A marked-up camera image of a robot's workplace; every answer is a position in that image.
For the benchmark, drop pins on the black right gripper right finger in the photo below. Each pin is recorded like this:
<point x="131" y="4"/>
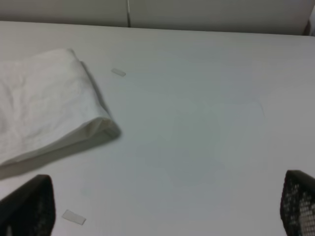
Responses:
<point x="297" y="207"/>

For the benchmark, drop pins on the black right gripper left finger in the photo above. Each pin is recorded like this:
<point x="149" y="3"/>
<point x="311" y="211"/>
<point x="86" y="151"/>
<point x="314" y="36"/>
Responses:
<point x="30" y="209"/>

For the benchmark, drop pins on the white short sleeve t-shirt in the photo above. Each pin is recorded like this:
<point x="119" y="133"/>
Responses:
<point x="50" y="107"/>

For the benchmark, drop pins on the clear tape strip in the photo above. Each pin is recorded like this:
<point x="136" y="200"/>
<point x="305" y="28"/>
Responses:
<point x="73" y="217"/>
<point x="118" y="72"/>

